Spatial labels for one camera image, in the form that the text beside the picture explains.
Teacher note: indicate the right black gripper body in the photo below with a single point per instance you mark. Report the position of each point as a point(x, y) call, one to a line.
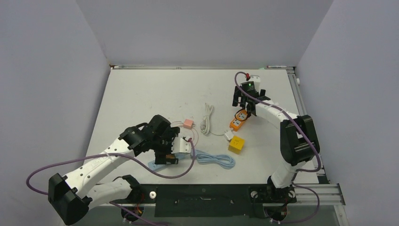
point(243, 100)

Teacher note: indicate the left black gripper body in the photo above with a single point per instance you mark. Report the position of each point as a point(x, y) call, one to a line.
point(163, 146)

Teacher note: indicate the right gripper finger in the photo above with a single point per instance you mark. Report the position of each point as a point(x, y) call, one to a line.
point(262, 93)
point(236, 96)

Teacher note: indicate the orange power strip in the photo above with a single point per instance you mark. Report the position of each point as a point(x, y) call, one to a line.
point(239, 119)

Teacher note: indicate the light blue power strip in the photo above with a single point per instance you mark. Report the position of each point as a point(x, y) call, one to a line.
point(157, 167)

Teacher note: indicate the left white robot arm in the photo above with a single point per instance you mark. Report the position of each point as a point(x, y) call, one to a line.
point(78, 191)

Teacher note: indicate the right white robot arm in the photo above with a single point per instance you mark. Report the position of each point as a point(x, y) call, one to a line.
point(297, 136)

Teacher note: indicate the pink charger plug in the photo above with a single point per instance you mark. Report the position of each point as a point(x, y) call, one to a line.
point(188, 124)

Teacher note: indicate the white plug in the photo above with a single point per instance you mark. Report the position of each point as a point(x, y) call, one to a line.
point(228, 135)

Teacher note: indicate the yellow cube adapter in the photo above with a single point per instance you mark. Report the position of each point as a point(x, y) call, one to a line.
point(236, 145)

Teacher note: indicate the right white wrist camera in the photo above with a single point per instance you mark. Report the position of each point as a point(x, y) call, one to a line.
point(255, 79)

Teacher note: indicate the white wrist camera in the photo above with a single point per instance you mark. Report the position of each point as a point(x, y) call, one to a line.
point(255, 79)
point(180, 145)

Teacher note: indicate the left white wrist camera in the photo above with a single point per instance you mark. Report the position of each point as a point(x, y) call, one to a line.
point(180, 145)

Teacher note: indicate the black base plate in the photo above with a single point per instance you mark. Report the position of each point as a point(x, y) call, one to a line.
point(211, 200)

